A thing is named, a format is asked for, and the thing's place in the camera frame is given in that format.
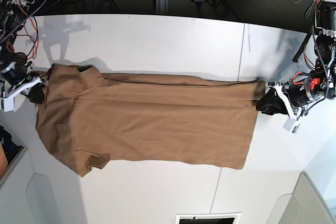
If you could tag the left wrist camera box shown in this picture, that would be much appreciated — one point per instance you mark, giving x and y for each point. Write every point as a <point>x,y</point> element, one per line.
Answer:
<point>293,126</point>

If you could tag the grey bin right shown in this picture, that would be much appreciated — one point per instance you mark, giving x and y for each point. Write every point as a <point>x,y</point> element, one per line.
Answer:
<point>304,205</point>

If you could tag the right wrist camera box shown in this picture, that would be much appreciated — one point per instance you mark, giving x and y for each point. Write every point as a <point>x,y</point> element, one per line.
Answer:
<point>7,104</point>

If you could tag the brown t-shirt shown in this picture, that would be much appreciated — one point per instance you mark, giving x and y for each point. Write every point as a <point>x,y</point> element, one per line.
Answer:
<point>89,118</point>

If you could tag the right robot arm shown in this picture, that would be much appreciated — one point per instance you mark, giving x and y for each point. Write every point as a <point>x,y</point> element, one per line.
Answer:
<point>14,15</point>

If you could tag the aluminium table leg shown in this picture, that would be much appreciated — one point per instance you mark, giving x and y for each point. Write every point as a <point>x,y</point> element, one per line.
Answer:
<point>161,7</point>

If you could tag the grey bin left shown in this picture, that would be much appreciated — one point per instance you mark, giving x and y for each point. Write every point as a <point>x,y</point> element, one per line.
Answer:
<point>27,197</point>

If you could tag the white framed floor vent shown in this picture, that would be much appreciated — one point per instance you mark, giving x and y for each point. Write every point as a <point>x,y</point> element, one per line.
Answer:
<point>208,218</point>

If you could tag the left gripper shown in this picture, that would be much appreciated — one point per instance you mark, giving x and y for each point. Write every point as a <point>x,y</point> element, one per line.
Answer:
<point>297,96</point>

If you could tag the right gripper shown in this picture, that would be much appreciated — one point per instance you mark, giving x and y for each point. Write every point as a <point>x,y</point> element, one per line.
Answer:
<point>20,79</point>

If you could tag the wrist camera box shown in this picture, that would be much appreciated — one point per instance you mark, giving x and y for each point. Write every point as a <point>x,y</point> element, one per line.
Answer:
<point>293,126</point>
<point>7,104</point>

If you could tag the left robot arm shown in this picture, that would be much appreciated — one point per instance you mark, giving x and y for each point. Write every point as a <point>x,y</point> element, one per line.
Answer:
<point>323,35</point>

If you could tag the grey bin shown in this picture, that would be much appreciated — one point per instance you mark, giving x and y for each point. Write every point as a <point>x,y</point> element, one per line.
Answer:
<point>27,197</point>
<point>304,205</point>

